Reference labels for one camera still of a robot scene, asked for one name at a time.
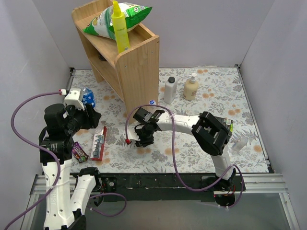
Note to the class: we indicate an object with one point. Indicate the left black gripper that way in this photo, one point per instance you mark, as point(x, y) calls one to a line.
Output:
point(88, 115)

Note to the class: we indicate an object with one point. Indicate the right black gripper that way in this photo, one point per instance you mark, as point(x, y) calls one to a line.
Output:
point(143, 138)

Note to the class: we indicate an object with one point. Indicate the blue label water bottle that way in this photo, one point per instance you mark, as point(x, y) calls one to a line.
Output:
point(88, 96)

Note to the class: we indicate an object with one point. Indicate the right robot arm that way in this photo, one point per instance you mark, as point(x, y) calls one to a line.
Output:
point(211, 133)

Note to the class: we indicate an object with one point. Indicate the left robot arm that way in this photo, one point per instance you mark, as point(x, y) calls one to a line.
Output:
point(65, 209)

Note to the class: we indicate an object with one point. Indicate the white bottle black cap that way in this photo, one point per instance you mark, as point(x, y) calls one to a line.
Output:
point(170, 90)

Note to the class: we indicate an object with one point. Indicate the beige soap pump bottle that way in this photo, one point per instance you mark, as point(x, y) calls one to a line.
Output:
point(190, 87)

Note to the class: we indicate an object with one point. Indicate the yellow squeeze bottle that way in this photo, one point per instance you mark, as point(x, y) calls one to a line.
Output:
point(120, 28)

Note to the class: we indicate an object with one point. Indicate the red white snack packet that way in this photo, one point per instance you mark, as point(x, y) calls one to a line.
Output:
point(98, 145)

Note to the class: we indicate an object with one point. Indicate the purple candy packet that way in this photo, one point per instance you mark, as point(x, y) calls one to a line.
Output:
point(79, 153)

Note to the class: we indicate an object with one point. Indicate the wooden shelf unit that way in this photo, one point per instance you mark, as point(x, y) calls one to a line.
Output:
point(132, 74)

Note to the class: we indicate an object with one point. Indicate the green black product box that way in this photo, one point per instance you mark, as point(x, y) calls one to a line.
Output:
point(228, 124)

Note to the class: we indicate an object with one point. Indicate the green chip bag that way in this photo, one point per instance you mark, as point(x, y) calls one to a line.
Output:
point(102, 24)

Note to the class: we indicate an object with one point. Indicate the small clear cup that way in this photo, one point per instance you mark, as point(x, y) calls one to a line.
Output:
point(239, 144)

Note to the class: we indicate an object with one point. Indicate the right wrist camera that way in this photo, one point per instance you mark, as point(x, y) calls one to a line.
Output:
point(131, 139)

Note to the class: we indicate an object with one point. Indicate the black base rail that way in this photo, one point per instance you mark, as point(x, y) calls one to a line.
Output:
point(162, 186)

